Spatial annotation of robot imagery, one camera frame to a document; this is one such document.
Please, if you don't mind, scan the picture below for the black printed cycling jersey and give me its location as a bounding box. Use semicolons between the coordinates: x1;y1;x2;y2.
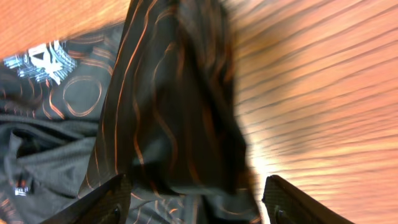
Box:
1;0;261;223

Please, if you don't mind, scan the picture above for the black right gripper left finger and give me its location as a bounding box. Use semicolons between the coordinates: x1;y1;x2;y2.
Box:
42;174;131;224

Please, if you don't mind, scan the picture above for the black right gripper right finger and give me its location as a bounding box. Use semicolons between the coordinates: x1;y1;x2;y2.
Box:
262;175;353;224

